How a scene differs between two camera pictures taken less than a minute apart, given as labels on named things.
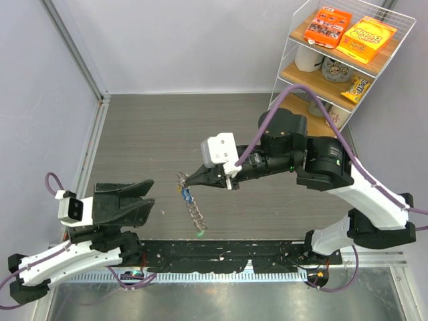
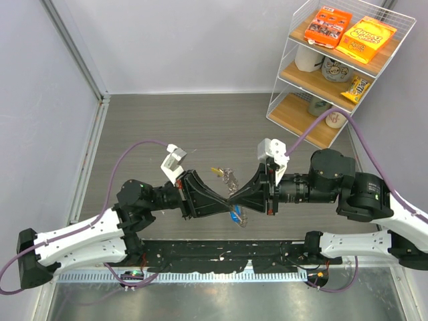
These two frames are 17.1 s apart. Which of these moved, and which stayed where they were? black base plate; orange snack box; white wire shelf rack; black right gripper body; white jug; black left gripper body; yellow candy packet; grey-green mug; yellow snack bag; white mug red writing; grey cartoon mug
Moved: black right gripper body; black left gripper body
Stayed: yellow candy packet; orange snack box; black base plate; white wire shelf rack; white jug; white mug red writing; grey cartoon mug; grey-green mug; yellow snack bag
